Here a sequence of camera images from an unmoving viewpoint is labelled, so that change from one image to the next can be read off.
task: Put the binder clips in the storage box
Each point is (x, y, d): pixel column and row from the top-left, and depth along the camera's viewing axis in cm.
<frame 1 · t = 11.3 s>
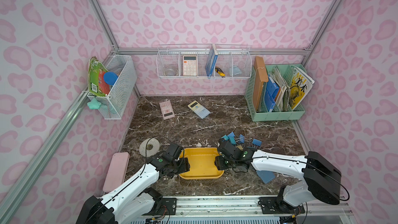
left hand: (185, 164, 82), fingers open
right hand: (217, 162, 83), fingers open
yellow plastic storage box: (201, 161, 88), point 2 cm above the table
pink calculator: (167, 109, 112), point 2 cm above the table
yellow blue calculator: (199, 109, 112), on the table
blue folder in organizer: (271, 92, 99), point 19 cm above the table
brown clipboard in organizer: (260, 76, 85), point 34 cm above the table
blue binder clip: (242, 139, 95), point 3 cm above the table
blue binder clip 2: (231, 135, 99), on the table
yellow magazine: (300, 86, 101), point 19 cm above the table
pink pencil case: (117, 170, 84), point 3 cm above the table
white tape roll: (149, 146, 95), on the table

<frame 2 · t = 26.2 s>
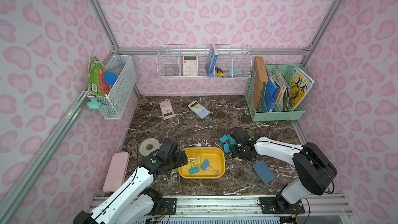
left hand: (181, 157, 81), fingers open
right hand: (235, 153, 90), fingers open
yellow-green binder clip: (197, 159, 89), on the table
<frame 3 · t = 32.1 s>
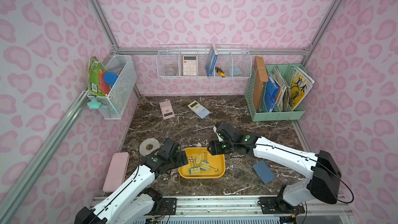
left hand: (181, 157, 81), fingers open
right hand: (210, 149, 78), fingers open
yellow-green binder clip 2: (205, 164, 85), point 3 cm above the table
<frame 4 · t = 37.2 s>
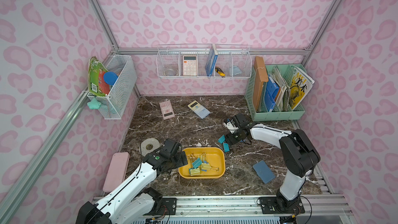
left hand: (180, 158, 82), fingers open
right hand: (230, 136, 96), fingers open
teal binder clip: (197, 163, 83), point 5 cm above the table
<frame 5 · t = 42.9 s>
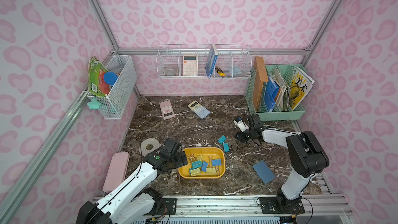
left hand: (180, 158, 82), fingers open
right hand: (238, 132, 98), fingers open
